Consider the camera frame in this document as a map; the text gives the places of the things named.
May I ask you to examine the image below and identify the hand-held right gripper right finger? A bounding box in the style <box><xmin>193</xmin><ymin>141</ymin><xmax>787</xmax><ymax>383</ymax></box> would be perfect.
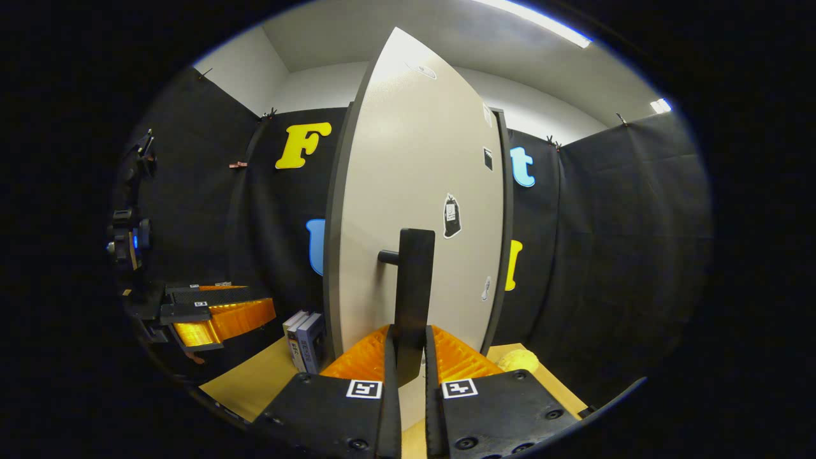
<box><xmin>423</xmin><ymin>324</ymin><xmax>581</xmax><ymax>459</ymax></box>

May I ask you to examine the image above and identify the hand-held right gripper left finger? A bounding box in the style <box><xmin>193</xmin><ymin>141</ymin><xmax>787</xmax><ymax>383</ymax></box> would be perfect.
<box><xmin>251</xmin><ymin>324</ymin><xmax>404</xmax><ymax>459</ymax></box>

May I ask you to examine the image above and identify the black cabinet door handle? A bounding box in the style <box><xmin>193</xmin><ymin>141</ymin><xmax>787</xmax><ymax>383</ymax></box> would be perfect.
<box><xmin>377</xmin><ymin>228</ymin><xmax>437</xmax><ymax>388</ymax></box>

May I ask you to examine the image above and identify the beige cabinet door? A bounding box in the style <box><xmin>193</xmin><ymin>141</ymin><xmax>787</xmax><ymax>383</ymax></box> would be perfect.
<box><xmin>324</xmin><ymin>27</ymin><xmax>506</xmax><ymax>434</ymax></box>

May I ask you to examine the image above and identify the dark book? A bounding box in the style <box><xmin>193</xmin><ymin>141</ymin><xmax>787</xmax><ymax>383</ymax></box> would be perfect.
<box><xmin>290</xmin><ymin>312</ymin><xmax>319</xmax><ymax>375</ymax></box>

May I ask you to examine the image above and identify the grey-blue book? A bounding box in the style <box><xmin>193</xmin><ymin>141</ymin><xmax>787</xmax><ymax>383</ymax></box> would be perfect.
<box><xmin>306</xmin><ymin>312</ymin><xmax>327</xmax><ymax>375</ymax></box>

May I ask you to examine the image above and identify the black backdrop cloth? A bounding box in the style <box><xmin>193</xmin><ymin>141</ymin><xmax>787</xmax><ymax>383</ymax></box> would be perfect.
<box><xmin>118</xmin><ymin>67</ymin><xmax>713</xmax><ymax>409</ymax></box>

